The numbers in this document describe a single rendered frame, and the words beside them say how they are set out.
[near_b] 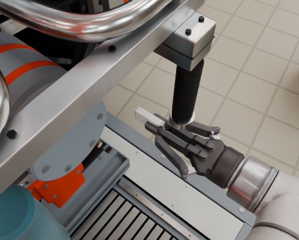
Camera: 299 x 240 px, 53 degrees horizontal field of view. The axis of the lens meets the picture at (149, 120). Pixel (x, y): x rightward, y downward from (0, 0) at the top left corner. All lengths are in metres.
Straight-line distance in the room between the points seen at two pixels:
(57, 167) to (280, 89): 1.38
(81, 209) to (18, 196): 0.61
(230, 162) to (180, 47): 0.26
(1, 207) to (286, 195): 0.44
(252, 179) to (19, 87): 0.38
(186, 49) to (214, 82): 1.22
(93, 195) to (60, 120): 0.86
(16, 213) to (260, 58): 1.49
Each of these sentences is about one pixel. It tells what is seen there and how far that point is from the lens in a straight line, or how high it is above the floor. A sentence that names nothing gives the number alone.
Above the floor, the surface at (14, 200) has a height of 0.74.
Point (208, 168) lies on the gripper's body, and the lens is 0.57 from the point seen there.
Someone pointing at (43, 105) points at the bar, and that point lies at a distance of 0.27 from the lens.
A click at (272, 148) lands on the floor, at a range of 1.44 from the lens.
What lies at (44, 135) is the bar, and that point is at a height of 0.97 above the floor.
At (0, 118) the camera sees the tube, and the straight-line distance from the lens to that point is 0.25.
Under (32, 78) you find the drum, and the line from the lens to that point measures 0.38.
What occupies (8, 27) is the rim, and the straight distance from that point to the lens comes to 0.59.
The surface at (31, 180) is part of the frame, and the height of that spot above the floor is 0.59.
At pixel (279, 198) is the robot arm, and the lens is 0.54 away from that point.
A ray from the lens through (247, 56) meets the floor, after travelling 1.75.
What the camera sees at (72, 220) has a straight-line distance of 1.08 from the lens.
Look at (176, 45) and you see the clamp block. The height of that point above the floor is 0.93.
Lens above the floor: 1.19
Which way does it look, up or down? 57 degrees down
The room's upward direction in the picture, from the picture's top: straight up
